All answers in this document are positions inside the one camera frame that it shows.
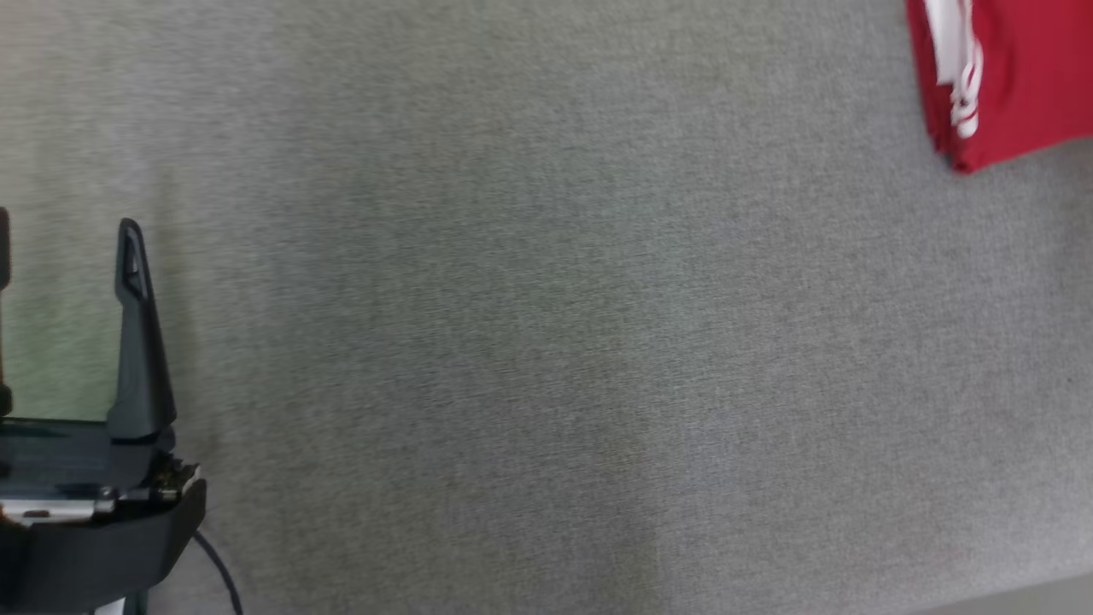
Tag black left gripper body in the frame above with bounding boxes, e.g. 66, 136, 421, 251
0, 417, 208, 612

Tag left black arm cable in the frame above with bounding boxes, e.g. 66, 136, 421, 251
194, 529, 245, 615

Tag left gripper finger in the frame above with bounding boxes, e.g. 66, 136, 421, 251
106, 217, 178, 442
0, 208, 12, 420

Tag red basketball jersey white sleeves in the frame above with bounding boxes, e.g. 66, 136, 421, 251
903, 0, 1093, 175

